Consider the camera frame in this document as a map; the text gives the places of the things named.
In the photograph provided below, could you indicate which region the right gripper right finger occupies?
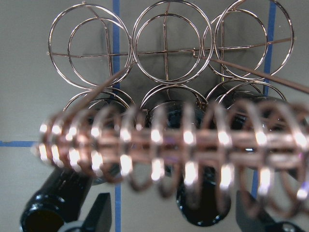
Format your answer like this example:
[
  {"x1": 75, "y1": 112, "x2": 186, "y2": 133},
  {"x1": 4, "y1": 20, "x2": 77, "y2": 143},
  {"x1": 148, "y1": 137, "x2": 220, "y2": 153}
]
[{"x1": 236, "y1": 190, "x2": 286, "y2": 232}]

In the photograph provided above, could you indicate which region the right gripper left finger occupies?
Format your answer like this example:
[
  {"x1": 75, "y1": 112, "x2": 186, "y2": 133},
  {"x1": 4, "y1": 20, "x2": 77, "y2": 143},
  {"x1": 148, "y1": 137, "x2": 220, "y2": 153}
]
[{"x1": 77, "y1": 193, "x2": 112, "y2": 232}]

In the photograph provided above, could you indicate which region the black wine bottle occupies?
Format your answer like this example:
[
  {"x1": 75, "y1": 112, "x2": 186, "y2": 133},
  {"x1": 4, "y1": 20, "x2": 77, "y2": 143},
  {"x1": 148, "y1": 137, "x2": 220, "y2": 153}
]
[
  {"x1": 20, "y1": 168, "x2": 93, "y2": 232},
  {"x1": 216, "y1": 91, "x2": 286, "y2": 132},
  {"x1": 176, "y1": 104, "x2": 231, "y2": 227}
]

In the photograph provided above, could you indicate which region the copper wire bottle basket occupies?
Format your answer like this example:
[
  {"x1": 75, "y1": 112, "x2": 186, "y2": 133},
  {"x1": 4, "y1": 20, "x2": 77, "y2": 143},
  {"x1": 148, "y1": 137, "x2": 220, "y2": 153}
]
[{"x1": 31, "y1": 0, "x2": 309, "y2": 218}]

